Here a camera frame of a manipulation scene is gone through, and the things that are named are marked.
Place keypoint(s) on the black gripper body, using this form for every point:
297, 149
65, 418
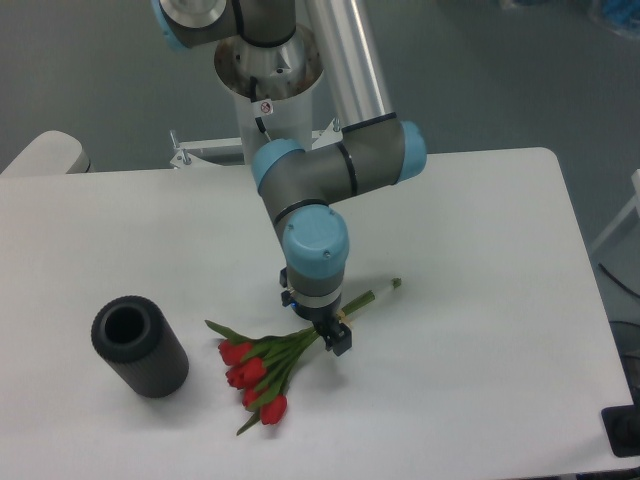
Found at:
312, 299

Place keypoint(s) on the red tulip bouquet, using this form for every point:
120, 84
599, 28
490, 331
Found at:
262, 368

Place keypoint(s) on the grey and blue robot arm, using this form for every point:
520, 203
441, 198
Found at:
316, 127

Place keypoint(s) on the dark grey ribbed vase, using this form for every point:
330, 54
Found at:
132, 335

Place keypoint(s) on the black device at table edge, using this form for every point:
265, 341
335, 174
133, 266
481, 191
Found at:
622, 428

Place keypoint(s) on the white chair armrest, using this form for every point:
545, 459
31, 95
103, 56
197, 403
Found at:
51, 153

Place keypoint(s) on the white furniture leg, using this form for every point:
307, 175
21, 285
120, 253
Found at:
620, 226

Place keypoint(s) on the blue plastic bag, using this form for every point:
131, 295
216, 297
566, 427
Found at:
618, 16

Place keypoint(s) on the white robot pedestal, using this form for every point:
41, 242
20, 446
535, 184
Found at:
272, 91

